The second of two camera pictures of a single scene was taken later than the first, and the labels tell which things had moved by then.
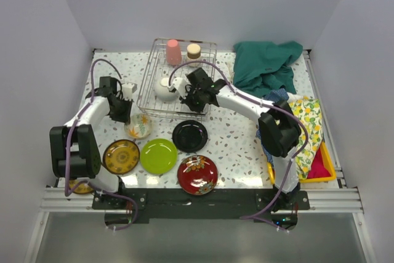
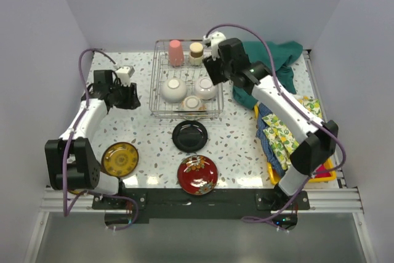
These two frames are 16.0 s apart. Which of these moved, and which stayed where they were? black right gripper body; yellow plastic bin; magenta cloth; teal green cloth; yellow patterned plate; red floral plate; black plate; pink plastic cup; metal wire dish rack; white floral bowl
Moved: black right gripper body; pink plastic cup; white floral bowl; metal wire dish rack
Stayed: teal green cloth; magenta cloth; black plate; yellow patterned plate; red floral plate; yellow plastic bin
